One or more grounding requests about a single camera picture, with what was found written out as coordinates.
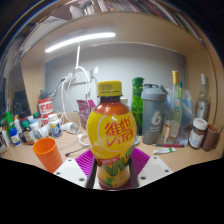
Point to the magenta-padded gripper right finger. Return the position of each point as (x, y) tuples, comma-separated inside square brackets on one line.
[(153, 170)]

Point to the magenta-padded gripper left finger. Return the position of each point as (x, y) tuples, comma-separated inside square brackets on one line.
[(71, 171)]

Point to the yellow drink bottle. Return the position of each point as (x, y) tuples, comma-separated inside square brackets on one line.
[(111, 136)]

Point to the white tube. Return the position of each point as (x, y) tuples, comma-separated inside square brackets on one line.
[(165, 150)]

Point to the orange plastic cup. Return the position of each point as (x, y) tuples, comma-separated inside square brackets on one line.
[(48, 155)]

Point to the red pen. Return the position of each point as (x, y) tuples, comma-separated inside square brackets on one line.
[(168, 145)]

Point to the white cup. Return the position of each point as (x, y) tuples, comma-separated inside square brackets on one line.
[(70, 128)]

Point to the white bottle with blue label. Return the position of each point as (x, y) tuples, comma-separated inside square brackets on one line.
[(55, 128)]

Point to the clear bottle with gold cap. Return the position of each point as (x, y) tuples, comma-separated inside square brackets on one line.
[(171, 126)]

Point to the grey shaker bottle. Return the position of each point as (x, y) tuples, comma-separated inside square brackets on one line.
[(153, 116)]

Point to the brown jar with white lid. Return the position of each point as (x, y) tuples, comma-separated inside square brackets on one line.
[(197, 135)]

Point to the brown bottle with green cap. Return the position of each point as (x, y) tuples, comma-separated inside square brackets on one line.
[(28, 135)]

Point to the magenta pouch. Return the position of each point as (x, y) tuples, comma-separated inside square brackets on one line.
[(84, 113)]

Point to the brown mug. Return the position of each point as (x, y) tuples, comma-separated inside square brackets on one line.
[(210, 138)]

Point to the white bottle with blue cap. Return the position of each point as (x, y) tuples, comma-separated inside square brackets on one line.
[(15, 138)]

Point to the red and white canister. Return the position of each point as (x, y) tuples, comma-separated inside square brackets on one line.
[(45, 108)]

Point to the green glass bottle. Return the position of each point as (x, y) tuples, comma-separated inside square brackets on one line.
[(137, 100)]

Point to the clear blue plastic bag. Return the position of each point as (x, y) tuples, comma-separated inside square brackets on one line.
[(188, 106)]

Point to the slim green bottle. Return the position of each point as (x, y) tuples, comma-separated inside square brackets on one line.
[(180, 96)]

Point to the clear glass bottle white cap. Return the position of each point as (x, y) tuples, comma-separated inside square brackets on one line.
[(203, 103)]

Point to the black appliance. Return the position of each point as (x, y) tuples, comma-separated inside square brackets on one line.
[(21, 103)]

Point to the white power strip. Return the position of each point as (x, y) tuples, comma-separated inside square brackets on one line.
[(78, 77)]

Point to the white LED light bar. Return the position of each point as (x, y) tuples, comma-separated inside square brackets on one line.
[(80, 40)]

